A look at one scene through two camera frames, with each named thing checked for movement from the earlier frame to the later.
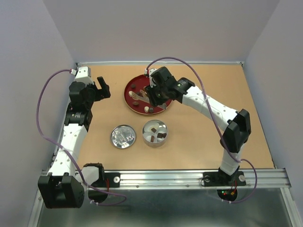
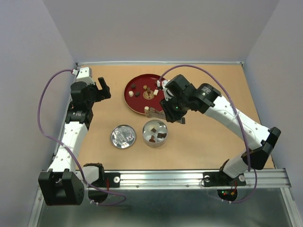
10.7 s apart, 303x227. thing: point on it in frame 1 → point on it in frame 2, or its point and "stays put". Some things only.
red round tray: (137, 106) stays put
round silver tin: (155, 133) stays put
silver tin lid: (123, 136) stays put
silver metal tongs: (141, 96) → (152, 112)
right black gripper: (150, 91) → (171, 115)
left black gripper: (102, 93) stays put
